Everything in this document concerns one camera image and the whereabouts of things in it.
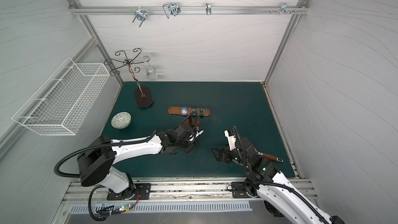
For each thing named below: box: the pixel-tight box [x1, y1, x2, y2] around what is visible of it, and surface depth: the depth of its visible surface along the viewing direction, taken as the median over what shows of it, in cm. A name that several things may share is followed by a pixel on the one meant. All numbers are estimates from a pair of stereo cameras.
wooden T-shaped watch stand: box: [167, 106, 211, 117], surface depth 88 cm
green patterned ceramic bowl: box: [110, 111, 132, 130], surface depth 98 cm
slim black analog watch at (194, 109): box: [190, 106, 198, 117], surface depth 88 cm
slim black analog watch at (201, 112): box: [198, 107, 207, 119], surface depth 88 cm
